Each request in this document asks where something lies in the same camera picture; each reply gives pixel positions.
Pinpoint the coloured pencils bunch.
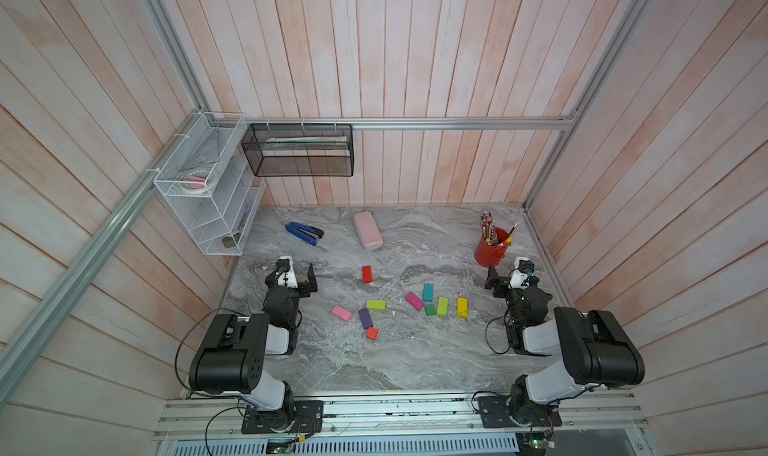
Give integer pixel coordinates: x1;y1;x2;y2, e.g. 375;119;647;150
480;211;517;247

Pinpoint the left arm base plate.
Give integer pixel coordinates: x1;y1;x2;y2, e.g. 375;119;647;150
241;400;324;435

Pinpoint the magenta block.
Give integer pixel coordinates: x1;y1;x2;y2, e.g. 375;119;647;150
405;293;425;311

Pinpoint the long red block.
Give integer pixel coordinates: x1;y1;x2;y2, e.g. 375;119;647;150
362;266;373;284

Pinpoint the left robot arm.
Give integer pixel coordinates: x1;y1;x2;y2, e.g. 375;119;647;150
188;256;318;416

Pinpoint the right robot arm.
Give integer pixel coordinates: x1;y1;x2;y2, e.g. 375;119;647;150
485;259;645;425

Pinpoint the pink eraser case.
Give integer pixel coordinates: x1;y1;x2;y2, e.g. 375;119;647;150
353;211;383;251

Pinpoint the white wire shelf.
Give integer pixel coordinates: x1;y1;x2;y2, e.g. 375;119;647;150
154;112;265;256

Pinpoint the light green block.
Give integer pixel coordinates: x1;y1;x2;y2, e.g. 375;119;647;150
436;297;449;318

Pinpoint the small red cube block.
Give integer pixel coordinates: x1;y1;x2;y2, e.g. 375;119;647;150
366;327;379;341

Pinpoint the lime green block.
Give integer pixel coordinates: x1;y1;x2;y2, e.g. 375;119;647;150
366;300;386;311

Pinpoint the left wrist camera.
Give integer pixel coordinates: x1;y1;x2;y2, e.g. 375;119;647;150
275;256;295;280

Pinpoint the pink block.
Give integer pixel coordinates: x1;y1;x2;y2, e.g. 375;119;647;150
331;305;352;322

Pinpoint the blue stapler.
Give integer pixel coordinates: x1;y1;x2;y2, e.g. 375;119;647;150
285;221;324;246

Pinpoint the red pencil cup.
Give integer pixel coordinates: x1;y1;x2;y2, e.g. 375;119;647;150
474;229;508;267

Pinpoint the black mesh basket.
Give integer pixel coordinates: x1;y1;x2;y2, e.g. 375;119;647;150
241;123;355;178

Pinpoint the yellow block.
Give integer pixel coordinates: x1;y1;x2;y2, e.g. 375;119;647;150
457;298;469;319

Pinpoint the purple block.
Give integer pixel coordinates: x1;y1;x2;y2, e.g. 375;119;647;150
358;308;373;330

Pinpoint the tape roll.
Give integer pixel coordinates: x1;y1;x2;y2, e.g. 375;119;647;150
179;167;218;195

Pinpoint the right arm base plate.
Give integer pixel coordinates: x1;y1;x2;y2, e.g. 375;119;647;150
473;395;562;429

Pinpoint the teal block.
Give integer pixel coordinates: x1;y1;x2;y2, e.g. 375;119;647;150
422;283;434;303

